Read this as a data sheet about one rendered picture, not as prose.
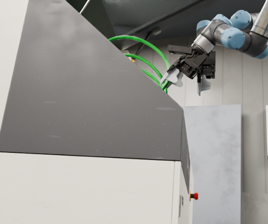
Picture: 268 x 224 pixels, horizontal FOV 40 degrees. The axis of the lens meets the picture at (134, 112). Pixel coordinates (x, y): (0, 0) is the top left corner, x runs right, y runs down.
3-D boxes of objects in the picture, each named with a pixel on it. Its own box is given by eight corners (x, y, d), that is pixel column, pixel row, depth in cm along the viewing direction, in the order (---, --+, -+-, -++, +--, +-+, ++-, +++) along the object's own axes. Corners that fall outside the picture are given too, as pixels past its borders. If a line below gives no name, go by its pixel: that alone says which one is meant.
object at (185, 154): (181, 164, 109) (184, 113, 114) (166, 163, 110) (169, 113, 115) (188, 194, 166) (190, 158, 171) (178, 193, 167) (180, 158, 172)
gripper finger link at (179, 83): (173, 95, 155) (186, 78, 151) (164, 86, 157) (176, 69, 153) (177, 94, 158) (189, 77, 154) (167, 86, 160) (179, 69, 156)
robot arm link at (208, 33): (225, 15, 141) (214, 10, 148) (206, 37, 143) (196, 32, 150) (237, 27, 145) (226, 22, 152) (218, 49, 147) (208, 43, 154)
